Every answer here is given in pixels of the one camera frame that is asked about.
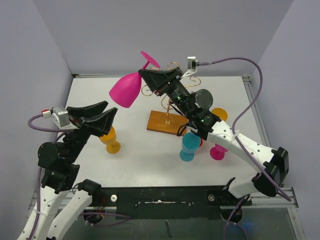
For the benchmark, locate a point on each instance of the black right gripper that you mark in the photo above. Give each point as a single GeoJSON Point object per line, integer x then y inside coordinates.
{"type": "Point", "coordinates": [158, 80]}

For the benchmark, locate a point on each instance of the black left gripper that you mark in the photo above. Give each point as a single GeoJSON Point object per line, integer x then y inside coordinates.
{"type": "Point", "coordinates": [98, 123]}

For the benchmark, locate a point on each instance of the yellow wine glass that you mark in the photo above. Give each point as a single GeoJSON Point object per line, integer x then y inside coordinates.
{"type": "Point", "coordinates": [220, 112]}
{"type": "Point", "coordinates": [112, 146]}

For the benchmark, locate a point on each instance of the magenta wine glass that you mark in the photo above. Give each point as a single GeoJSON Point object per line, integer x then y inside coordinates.
{"type": "Point", "coordinates": [217, 152]}
{"type": "Point", "coordinates": [126, 89]}

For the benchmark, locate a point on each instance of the teal wine glass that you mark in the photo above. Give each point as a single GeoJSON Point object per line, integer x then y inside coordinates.
{"type": "Point", "coordinates": [189, 145]}

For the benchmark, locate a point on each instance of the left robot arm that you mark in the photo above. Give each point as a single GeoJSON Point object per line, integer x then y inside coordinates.
{"type": "Point", "coordinates": [57, 159]}

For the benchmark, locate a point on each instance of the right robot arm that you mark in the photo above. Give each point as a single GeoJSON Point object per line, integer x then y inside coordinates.
{"type": "Point", "coordinates": [270, 165]}

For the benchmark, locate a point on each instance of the wooden rack base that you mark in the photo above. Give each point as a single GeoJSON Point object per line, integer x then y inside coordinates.
{"type": "Point", "coordinates": [167, 123]}

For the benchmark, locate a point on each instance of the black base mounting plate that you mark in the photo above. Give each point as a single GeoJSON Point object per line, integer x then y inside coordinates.
{"type": "Point", "coordinates": [166, 203]}

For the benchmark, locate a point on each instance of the gold wire wine glass rack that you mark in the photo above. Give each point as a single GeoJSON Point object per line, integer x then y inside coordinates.
{"type": "Point", "coordinates": [194, 109]}

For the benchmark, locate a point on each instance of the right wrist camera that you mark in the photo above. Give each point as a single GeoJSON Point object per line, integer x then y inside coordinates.
{"type": "Point", "coordinates": [192, 63]}

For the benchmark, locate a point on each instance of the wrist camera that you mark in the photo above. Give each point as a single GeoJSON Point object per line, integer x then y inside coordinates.
{"type": "Point", "coordinates": [59, 116]}
{"type": "Point", "coordinates": [192, 63]}

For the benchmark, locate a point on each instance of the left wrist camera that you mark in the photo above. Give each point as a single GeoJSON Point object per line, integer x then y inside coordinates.
{"type": "Point", "coordinates": [59, 116]}

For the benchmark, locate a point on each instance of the aluminium table edge rail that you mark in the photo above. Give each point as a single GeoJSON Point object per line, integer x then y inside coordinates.
{"type": "Point", "coordinates": [255, 110]}

